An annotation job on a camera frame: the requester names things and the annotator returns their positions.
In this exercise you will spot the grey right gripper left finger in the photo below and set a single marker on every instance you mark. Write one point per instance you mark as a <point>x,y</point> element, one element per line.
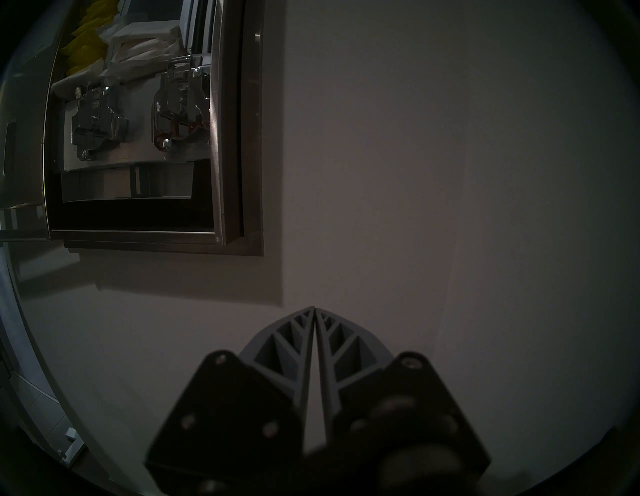
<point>235,420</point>

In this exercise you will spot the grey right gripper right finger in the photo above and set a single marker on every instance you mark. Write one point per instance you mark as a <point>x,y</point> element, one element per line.
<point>400,420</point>

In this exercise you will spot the stainless steel dispenser cabinet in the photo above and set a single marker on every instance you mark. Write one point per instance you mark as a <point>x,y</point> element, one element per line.
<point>235,150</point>

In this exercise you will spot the chrome dispensing mechanism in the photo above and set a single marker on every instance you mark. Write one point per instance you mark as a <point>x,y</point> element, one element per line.
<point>97,125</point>
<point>180,105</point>

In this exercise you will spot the white wrapped sanitary pad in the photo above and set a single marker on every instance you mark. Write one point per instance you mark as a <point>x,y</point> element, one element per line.
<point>147,44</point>
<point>140,29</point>
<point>150,62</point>

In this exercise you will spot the yellow wrapped sanitary pad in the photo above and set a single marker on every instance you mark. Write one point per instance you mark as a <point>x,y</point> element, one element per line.
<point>82,62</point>
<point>102,9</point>
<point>95,27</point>
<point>87,45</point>

